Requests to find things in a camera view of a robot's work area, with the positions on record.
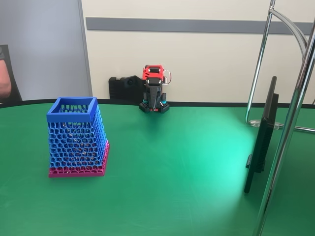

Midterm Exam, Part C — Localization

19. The person's bare forearm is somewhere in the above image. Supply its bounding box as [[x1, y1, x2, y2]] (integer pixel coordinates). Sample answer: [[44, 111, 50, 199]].
[[0, 59, 12, 99]]

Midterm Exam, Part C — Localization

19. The blue and magenta mesh basket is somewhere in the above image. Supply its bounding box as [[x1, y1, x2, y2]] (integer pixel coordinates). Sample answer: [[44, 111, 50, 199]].
[[46, 97, 111, 178]]

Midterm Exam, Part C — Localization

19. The black plastic case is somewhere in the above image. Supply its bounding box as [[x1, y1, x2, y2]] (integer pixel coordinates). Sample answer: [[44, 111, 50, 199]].
[[108, 76, 146, 101]]

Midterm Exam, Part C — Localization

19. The green table cloth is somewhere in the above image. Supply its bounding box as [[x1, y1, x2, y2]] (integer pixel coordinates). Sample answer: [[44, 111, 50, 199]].
[[0, 98, 315, 236]]

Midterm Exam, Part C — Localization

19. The clear plastic clip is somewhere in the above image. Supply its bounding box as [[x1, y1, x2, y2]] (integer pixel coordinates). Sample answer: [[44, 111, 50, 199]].
[[249, 118, 284, 130]]

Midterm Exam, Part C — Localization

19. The black monitor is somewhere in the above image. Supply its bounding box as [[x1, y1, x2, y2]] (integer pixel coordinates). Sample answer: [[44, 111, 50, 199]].
[[243, 76, 280, 195]]

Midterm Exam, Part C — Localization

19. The chrome tube stand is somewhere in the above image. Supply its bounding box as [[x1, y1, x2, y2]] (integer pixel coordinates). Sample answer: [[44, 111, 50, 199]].
[[244, 0, 315, 236]]

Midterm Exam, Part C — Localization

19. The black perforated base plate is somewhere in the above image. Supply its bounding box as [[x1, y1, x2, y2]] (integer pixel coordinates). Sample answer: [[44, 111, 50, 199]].
[[138, 100, 171, 114]]

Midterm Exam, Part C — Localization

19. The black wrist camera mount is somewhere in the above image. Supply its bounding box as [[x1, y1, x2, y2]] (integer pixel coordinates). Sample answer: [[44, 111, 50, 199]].
[[124, 74, 144, 89]]

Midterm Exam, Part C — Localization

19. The grey wall rail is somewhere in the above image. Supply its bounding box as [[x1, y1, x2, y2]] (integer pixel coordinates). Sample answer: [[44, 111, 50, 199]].
[[85, 16, 314, 35]]

